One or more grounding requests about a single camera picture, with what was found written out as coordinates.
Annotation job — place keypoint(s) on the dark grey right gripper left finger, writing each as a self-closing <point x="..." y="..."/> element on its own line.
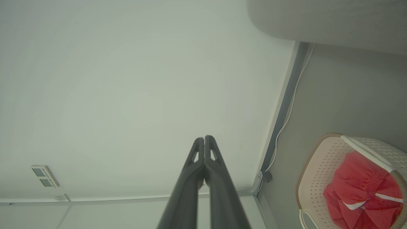
<point x="182" y="194"/>

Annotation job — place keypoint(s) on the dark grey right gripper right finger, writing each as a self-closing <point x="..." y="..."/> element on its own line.
<point x="224" y="197"/>

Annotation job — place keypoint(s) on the red shorts with white stripes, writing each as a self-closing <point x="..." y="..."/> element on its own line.
<point x="362" y="194"/>

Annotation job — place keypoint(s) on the grey fabric sofa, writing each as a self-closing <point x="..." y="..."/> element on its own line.
<point x="334" y="22"/>

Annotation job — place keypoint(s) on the black caster wheel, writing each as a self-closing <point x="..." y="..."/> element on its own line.
<point x="267" y="176"/>

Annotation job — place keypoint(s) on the white perforated laundry basket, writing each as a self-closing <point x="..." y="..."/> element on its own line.
<point x="321" y="178"/>

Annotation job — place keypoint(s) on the grey metal frame bracket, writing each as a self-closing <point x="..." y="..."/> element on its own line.
<point x="257" y="184"/>

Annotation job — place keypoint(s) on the white wall socket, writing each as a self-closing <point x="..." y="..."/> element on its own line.
<point x="61" y="197"/>

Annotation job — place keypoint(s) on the white double wall switch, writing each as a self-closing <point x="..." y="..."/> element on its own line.
<point x="44" y="176"/>

